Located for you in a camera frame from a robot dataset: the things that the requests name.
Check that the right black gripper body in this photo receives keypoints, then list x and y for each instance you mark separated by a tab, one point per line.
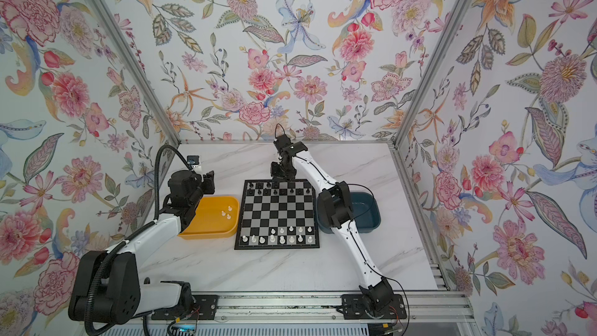
280	172

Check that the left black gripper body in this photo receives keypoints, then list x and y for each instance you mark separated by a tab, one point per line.
193	201

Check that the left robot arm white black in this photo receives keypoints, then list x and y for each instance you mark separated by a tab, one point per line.
109	289

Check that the black chess pieces on board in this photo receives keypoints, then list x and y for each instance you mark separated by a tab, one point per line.
276	188

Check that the white chess pieces in tray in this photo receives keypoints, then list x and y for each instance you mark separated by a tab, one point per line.
228	212

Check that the black white chess board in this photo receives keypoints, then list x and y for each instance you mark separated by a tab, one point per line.
278	211

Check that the white chess pieces on board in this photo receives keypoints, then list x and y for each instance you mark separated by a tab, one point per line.
277	236

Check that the yellow plastic tray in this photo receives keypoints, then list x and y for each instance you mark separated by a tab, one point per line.
208	222

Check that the dark teal plastic tray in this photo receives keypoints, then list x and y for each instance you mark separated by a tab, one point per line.
366	212

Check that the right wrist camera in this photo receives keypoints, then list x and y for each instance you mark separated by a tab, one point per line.
281	142

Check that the left aluminium corner post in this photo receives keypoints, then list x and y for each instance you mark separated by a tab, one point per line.
108	22

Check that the aluminium corner post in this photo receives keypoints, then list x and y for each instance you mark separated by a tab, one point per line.
437	56
108	22

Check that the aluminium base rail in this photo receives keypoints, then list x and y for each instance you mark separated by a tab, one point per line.
411	307

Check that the right aluminium corner post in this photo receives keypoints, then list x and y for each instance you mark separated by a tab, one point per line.
437	56

